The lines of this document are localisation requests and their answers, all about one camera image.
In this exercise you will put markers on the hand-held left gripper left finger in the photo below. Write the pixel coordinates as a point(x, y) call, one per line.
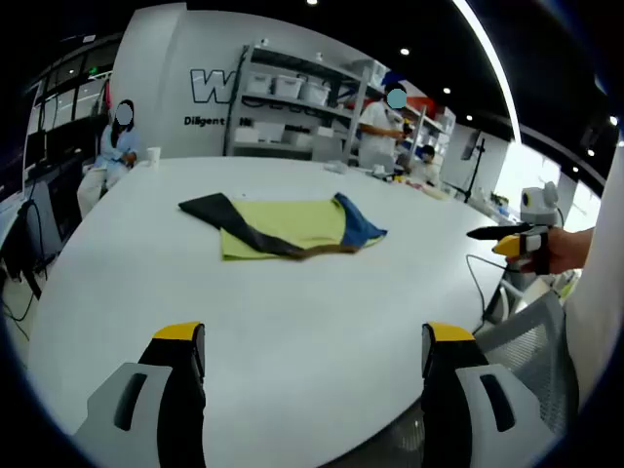
point(146, 400)

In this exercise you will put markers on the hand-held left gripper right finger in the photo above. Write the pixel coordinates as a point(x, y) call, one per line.
point(468, 400)

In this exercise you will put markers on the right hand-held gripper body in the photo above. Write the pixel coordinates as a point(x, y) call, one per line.
point(538, 207)

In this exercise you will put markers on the yellow blue black garment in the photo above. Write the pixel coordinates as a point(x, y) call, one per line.
point(287, 222)

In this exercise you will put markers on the person's right hand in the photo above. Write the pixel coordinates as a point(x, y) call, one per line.
point(565, 248)

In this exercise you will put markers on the black tripod stand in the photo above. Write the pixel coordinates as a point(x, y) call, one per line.
point(474, 173)

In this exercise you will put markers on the grey mesh office chair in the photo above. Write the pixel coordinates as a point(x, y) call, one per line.
point(531, 341)

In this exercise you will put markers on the dark flat panel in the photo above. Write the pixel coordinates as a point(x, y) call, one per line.
point(469, 145)

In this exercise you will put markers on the long ceiling light strip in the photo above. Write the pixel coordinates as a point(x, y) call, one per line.
point(492, 58)

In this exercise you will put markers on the small white object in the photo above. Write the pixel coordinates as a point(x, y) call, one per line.
point(336, 167)

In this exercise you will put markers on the white storage bin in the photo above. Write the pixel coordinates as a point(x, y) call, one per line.
point(258, 84)
point(316, 92)
point(287, 87)

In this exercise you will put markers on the grey metal shelving rack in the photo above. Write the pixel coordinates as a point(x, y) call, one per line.
point(292, 104)

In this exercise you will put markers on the white cup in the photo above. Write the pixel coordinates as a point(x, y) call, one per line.
point(153, 157)

